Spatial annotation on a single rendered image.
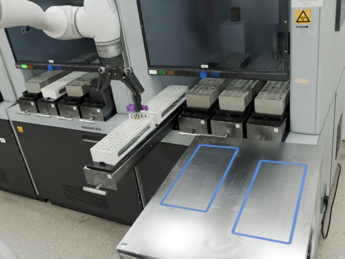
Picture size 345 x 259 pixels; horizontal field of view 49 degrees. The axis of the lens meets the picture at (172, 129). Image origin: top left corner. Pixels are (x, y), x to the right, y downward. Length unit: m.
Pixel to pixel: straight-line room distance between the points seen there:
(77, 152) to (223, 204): 1.22
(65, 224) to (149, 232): 1.52
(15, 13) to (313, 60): 0.98
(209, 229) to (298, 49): 0.74
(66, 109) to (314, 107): 1.20
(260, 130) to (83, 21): 0.76
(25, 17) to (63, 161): 1.36
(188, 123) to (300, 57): 0.52
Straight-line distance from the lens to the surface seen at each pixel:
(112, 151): 1.34
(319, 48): 1.44
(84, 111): 1.95
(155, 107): 1.61
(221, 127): 1.57
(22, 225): 2.67
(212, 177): 1.20
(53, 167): 2.37
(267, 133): 1.51
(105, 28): 1.30
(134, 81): 1.35
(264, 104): 1.54
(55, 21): 1.34
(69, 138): 2.13
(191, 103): 1.66
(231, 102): 1.58
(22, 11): 1.02
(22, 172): 2.64
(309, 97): 1.51
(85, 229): 2.43
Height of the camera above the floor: 1.51
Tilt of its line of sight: 27 degrees down
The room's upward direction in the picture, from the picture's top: 9 degrees counter-clockwise
